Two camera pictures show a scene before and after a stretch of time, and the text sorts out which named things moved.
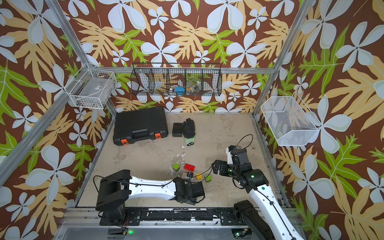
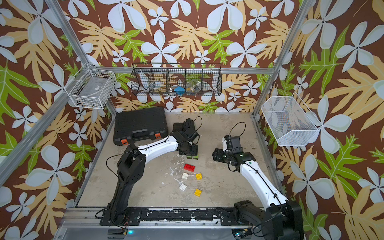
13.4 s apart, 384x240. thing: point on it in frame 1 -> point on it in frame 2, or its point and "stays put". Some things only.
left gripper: x=194 y=201 -> x=194 y=152
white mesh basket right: x=289 y=120 stays put
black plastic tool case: x=134 y=125 stays put
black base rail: x=176 y=216 stays put
